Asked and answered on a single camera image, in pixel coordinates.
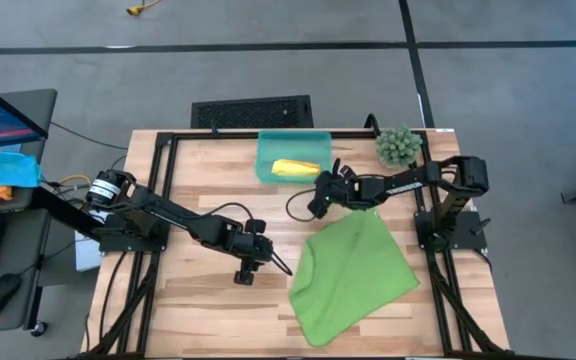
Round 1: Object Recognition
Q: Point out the white box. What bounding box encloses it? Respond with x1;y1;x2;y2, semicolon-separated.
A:
74;207;110;272

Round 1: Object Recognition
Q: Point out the thin black floor cable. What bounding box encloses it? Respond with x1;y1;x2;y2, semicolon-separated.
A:
50;121;129;151

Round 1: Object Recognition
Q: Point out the black metal table frame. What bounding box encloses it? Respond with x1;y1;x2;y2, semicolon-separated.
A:
80;129;514;359

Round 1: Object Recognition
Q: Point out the black perforated metal panel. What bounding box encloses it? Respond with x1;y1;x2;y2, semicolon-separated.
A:
190;94;314;130

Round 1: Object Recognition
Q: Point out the blue cloth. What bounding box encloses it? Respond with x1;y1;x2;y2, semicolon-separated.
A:
0;149;43;190

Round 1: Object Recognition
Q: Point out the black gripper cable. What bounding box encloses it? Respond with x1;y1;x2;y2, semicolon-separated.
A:
285;187;319;223
266;248;294;277

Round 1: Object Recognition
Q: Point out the green microfiber towel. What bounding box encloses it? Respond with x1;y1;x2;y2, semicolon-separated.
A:
289;207;422;349

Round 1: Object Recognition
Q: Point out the potted artificial succulent plant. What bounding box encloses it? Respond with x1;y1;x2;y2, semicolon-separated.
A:
375;123;424;170

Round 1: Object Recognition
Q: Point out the yellow cord with plug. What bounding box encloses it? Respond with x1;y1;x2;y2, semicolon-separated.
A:
126;0;162;16

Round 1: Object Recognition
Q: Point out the yellow robot cable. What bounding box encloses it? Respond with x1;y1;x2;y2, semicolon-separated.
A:
57;173;93;190

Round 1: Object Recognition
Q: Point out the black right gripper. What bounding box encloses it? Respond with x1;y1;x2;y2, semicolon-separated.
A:
310;159;362;220

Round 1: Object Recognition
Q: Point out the grey desk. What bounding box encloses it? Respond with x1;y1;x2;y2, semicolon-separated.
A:
0;88;58;335

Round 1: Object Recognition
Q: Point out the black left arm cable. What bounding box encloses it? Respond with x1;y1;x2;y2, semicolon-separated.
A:
200;201;254;224

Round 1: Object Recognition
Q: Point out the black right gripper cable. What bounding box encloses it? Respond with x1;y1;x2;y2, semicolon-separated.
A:
285;187;319;223

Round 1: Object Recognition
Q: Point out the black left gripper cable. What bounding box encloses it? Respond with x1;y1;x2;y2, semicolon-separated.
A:
266;248;294;277

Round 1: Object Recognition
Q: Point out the teal translucent plastic basket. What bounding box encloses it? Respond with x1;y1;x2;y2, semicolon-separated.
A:
255;130;334;185

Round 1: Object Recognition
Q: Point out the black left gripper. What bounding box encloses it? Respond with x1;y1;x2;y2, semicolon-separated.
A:
227;218;274;286

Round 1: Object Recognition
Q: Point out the black arched cable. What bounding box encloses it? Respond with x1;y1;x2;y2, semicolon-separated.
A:
364;113;382;137

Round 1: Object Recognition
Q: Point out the yellow microfiber towel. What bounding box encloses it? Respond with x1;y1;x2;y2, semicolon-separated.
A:
271;158;322;179

